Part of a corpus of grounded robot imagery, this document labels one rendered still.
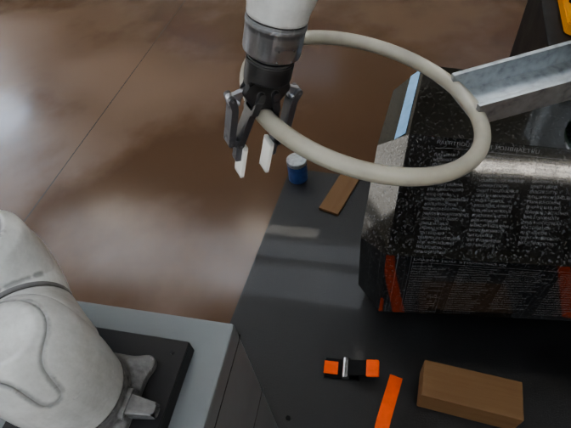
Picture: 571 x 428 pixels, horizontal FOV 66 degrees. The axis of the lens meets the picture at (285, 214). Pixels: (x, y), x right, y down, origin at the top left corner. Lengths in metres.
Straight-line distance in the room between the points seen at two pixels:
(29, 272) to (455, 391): 1.26
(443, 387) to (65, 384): 1.18
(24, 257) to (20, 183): 2.06
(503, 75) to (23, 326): 0.99
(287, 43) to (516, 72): 0.60
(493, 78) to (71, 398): 0.98
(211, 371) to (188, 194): 1.52
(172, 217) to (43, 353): 1.62
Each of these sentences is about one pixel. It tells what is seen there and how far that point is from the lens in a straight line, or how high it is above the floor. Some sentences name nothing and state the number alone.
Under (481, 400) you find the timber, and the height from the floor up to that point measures 0.14.
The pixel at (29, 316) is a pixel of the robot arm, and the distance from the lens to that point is 0.68.
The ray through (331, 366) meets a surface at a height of 0.03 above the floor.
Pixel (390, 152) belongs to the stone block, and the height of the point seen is 0.75.
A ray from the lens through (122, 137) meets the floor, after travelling 2.82.
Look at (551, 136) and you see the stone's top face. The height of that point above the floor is 0.82.
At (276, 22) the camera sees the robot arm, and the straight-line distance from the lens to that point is 0.63.
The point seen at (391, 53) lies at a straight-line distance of 1.08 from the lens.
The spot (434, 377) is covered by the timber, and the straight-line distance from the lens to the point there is 1.59.
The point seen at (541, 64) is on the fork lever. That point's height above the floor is 1.04.
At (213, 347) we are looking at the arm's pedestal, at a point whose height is 0.80.
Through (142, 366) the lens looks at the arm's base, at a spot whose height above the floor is 0.86.
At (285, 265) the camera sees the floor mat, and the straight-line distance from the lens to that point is 1.90.
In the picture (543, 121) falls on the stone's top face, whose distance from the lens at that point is 1.35.
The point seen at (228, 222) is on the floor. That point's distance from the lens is 2.12.
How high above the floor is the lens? 1.60
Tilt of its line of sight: 50 degrees down
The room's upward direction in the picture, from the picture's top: 9 degrees counter-clockwise
